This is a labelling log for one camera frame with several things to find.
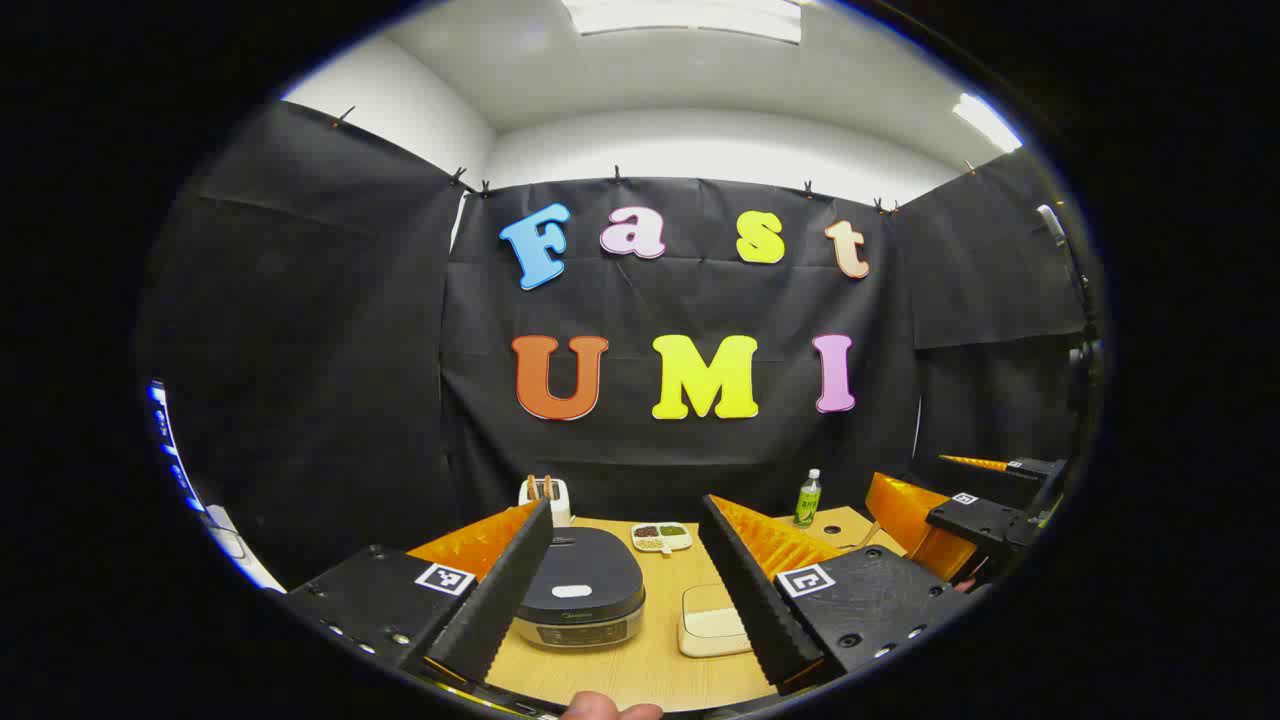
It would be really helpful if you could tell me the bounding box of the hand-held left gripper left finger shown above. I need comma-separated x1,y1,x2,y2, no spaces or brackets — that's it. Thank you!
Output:
283,497,556,691

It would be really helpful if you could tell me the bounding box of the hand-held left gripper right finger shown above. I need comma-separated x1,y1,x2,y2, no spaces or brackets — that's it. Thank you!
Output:
697,493,976,696

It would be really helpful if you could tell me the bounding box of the clear container of rice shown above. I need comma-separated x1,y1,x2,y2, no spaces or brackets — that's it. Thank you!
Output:
677,583,753,658

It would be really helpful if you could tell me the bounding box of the dark grey rice cooker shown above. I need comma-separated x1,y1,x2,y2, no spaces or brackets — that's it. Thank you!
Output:
512,527,648,649

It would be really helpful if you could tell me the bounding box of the white divided sauce dish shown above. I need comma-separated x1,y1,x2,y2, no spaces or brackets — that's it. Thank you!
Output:
631,522,693,554

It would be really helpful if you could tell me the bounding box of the ceiling light panel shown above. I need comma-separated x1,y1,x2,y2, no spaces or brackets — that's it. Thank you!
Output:
560,0,803,44

